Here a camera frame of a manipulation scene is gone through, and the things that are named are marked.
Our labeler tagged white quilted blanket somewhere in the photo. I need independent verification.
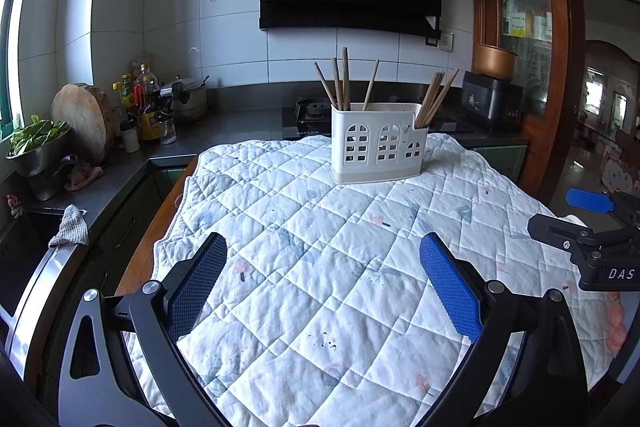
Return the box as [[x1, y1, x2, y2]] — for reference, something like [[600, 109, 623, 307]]
[[122, 133, 628, 427]]

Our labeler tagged round wooden cutting board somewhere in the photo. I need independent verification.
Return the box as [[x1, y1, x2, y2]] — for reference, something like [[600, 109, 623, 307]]
[[51, 83, 117, 165]]

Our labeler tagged metal bowl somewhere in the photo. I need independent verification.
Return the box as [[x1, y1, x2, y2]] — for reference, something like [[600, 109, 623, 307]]
[[6, 134, 71, 202]]

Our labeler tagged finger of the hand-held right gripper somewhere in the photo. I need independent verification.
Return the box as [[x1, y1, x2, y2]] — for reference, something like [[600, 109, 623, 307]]
[[527, 213, 609, 261], [566, 188, 640, 228]]

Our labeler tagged grey dish cloth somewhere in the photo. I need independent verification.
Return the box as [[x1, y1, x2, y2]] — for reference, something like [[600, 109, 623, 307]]
[[48, 204, 90, 249]]

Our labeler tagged window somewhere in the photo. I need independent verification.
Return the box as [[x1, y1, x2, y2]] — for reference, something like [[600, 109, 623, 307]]
[[0, 0, 46, 142]]

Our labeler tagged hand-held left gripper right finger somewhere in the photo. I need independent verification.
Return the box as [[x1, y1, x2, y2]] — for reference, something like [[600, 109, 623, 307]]
[[419, 232, 590, 427]]

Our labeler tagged green cupboard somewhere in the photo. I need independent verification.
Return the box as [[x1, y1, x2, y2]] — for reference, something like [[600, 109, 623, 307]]
[[470, 144, 530, 188]]

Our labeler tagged black rice cooker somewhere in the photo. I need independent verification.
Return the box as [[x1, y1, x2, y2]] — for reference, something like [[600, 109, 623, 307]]
[[460, 71, 525, 130]]

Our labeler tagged wooden glass-door cabinet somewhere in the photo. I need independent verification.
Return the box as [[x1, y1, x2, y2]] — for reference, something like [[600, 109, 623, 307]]
[[465, 0, 586, 202]]

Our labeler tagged small white bottle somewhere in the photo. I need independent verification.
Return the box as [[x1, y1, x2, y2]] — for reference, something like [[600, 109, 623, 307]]
[[120, 119, 141, 154]]

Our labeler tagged copper inner pot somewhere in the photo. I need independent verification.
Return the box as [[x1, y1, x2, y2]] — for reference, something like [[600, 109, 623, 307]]
[[472, 43, 519, 82]]

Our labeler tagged white plastic utensil holder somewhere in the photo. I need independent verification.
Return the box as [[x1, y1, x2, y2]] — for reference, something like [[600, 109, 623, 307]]
[[331, 103, 429, 184]]

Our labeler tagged steel pot with lid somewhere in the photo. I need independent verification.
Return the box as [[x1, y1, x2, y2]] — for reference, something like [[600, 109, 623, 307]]
[[160, 74, 211, 124]]

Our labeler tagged small glass jar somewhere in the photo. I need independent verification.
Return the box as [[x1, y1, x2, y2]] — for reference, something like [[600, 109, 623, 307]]
[[159, 113, 178, 145]]

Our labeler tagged black gas stove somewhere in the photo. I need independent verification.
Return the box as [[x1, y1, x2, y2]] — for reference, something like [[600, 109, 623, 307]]
[[281, 97, 473, 140]]

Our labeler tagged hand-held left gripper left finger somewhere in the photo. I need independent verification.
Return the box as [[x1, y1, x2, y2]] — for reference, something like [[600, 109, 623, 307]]
[[59, 232, 229, 427]]

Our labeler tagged pink rag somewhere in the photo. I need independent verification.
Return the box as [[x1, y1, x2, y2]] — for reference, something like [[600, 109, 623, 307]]
[[65, 162, 105, 192]]

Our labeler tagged white and green box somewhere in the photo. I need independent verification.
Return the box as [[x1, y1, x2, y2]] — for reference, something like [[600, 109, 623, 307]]
[[504, 11, 528, 38]]

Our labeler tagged jar with yellow label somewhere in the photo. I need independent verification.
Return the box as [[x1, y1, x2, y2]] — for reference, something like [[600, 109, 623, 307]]
[[137, 109, 161, 142]]

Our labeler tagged clear oil bottle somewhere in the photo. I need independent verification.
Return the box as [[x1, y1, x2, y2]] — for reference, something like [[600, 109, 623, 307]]
[[136, 64, 161, 112]]

